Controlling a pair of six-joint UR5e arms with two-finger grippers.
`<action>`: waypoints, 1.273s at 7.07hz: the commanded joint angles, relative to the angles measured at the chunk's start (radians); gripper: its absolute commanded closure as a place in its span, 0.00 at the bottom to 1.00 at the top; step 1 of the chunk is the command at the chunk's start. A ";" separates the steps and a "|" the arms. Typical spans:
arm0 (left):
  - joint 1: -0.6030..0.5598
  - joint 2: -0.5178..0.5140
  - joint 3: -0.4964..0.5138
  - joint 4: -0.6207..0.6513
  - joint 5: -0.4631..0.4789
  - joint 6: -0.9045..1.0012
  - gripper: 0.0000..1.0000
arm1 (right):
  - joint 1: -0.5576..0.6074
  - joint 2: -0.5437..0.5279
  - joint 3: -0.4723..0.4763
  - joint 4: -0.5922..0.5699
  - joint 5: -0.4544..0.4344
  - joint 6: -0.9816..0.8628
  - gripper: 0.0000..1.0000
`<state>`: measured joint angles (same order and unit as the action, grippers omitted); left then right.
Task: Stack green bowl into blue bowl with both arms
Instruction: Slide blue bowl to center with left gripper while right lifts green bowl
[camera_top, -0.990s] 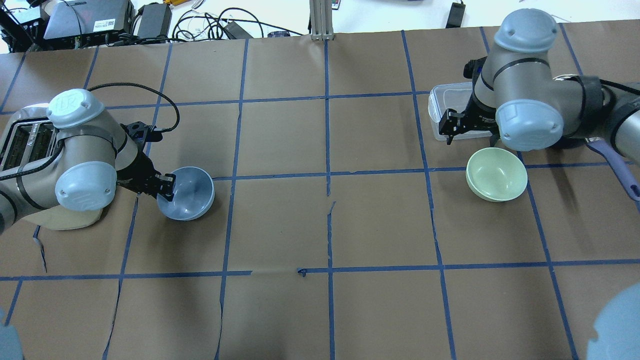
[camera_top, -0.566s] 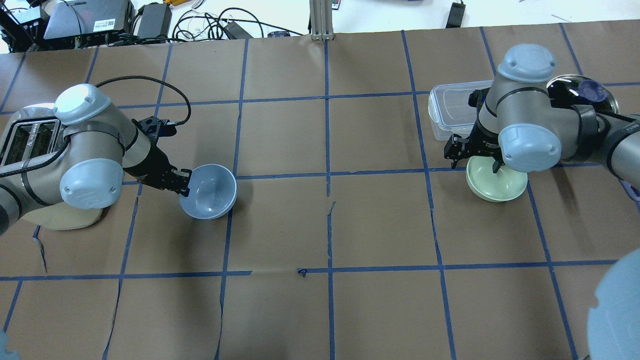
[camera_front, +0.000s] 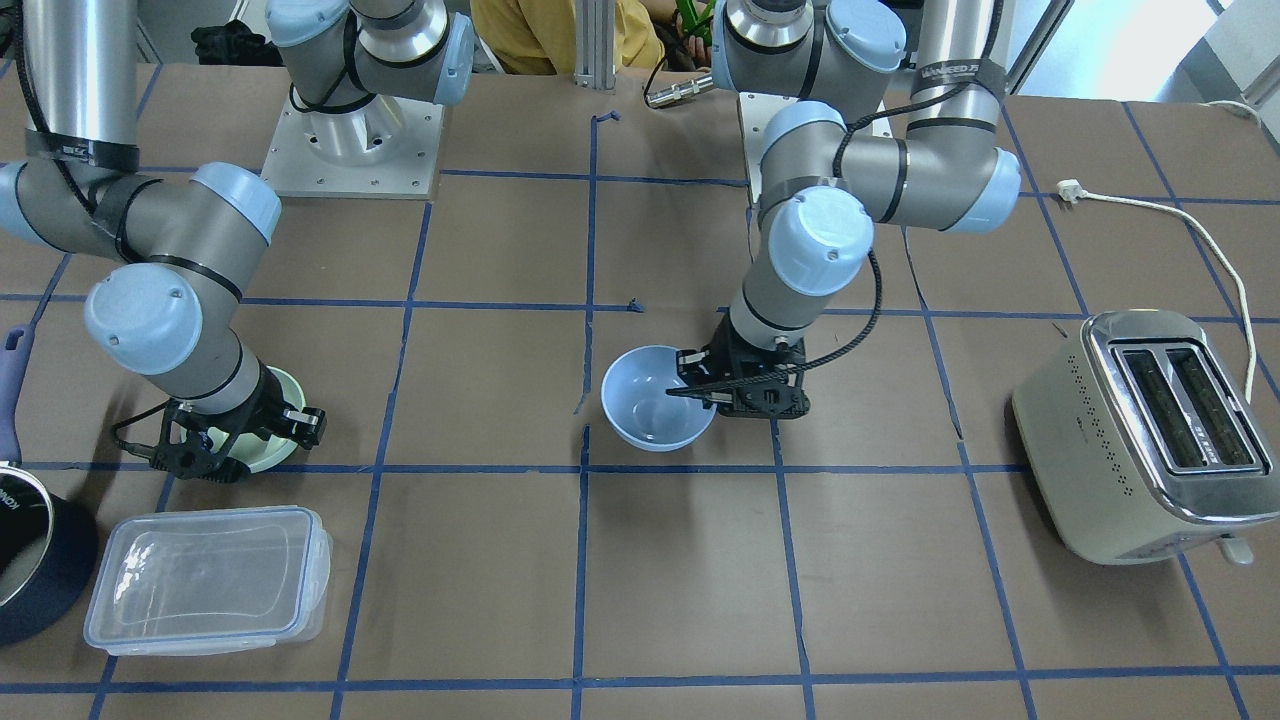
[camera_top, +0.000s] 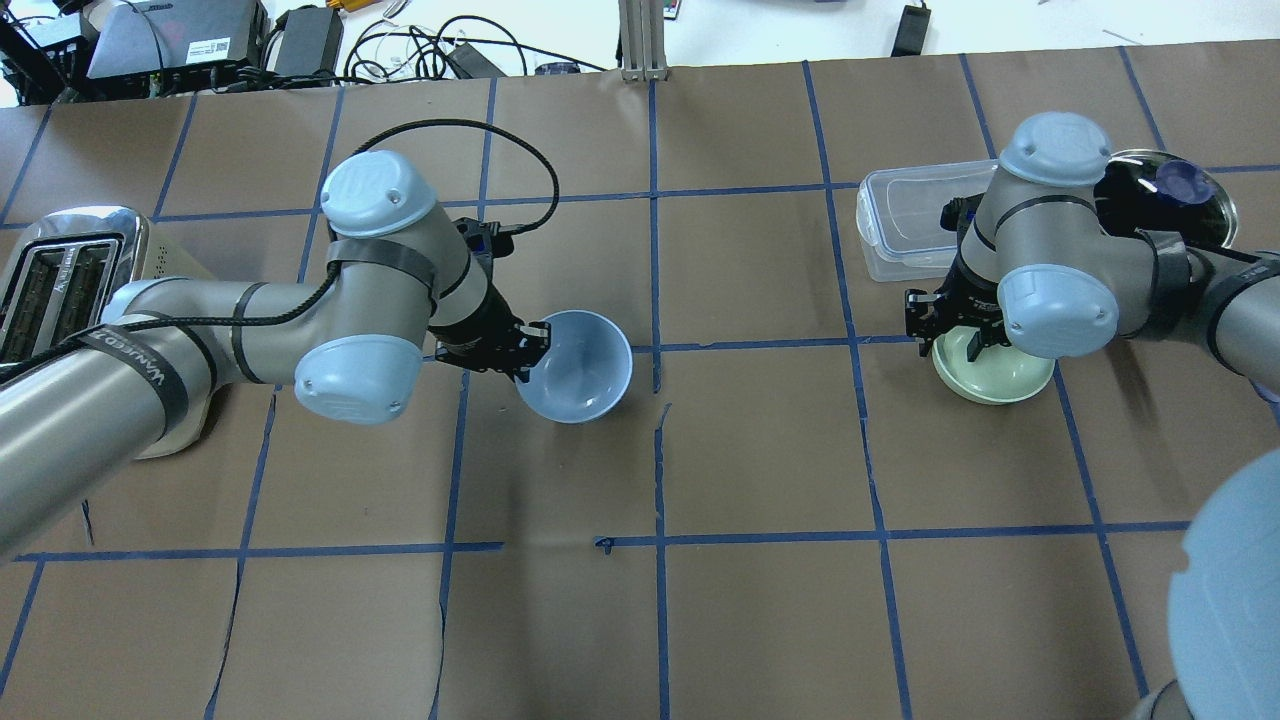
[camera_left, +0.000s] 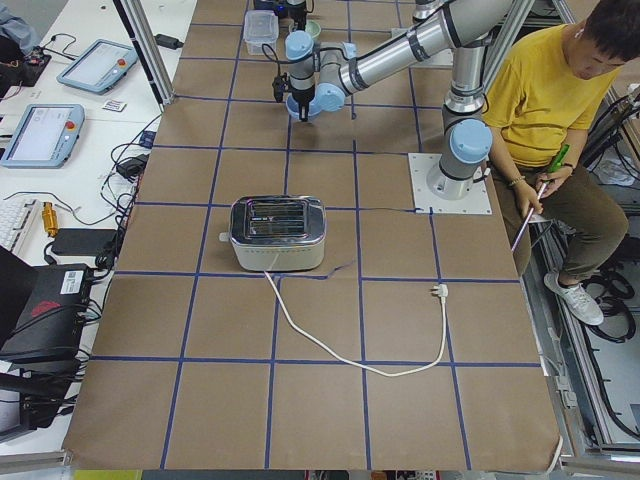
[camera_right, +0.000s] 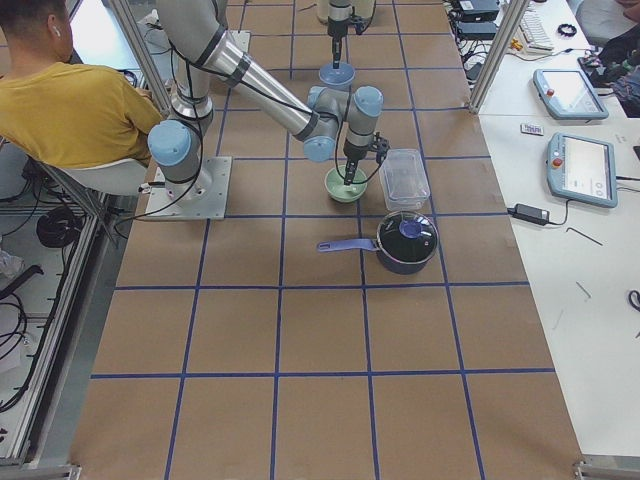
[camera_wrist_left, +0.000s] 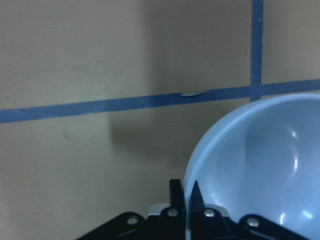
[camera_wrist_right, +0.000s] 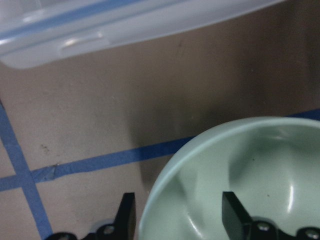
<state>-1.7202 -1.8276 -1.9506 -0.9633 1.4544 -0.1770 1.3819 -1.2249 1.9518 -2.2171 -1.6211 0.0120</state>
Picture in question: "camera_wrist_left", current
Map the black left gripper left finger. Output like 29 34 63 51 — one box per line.
169 179 186 215

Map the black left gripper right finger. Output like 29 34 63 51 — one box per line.
188 180 205 218

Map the blue bowl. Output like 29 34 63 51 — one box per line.
183 93 320 240

